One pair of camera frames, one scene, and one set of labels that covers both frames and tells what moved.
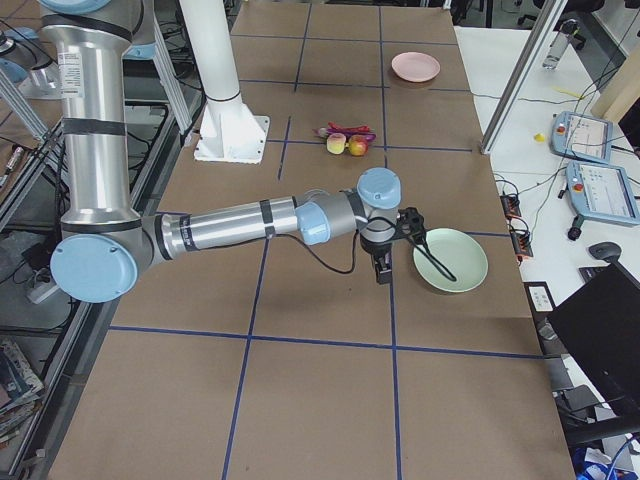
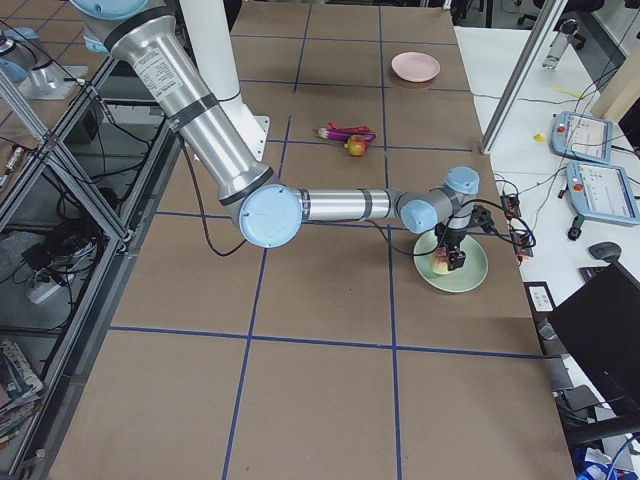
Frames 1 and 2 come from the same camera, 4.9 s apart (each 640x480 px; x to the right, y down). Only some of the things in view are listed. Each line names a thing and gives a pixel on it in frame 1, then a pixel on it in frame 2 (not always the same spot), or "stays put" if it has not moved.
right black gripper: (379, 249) to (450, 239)
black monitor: (600, 328) stays put
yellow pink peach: (336, 143) to (437, 266)
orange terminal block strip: (521, 238) stays put
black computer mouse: (609, 251) stays put
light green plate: (460, 253) stays put
